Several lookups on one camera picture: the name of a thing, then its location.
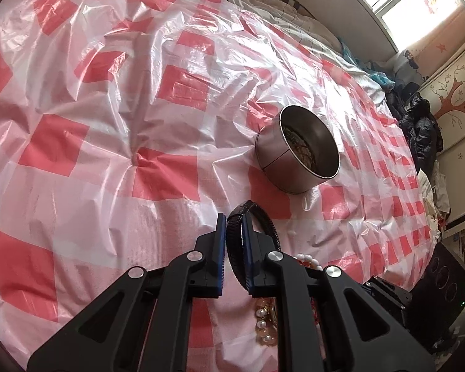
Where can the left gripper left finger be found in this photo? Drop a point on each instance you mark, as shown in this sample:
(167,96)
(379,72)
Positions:
(141,322)

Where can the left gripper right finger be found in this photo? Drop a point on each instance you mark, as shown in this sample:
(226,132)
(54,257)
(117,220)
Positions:
(326,320)

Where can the round metal tin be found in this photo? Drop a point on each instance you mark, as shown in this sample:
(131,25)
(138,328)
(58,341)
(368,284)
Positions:
(297,151)

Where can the black jacket pile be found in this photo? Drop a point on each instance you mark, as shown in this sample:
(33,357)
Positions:
(420,129)

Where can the red white checkered plastic sheet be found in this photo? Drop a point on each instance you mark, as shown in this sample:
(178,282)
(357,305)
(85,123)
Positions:
(126,126)

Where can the tree pattern wardrobe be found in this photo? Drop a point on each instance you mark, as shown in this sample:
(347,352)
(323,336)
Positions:
(446,94)

